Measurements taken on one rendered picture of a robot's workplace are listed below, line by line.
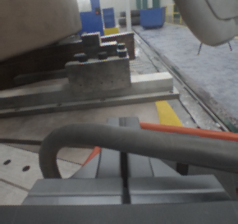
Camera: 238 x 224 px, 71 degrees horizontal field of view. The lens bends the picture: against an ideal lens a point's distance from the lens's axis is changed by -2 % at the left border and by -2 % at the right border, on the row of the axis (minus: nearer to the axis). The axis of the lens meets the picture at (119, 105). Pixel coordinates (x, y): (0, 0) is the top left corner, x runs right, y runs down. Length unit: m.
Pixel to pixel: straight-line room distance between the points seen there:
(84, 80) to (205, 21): 0.93
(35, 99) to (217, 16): 1.34
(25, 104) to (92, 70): 0.65
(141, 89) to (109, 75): 0.30
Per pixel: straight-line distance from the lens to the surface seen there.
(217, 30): 0.48
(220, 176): 0.21
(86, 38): 1.29
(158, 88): 1.37
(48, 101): 1.48
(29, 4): 0.90
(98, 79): 1.23
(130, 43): 2.54
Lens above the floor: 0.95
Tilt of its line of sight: 28 degrees down
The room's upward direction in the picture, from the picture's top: 7 degrees counter-clockwise
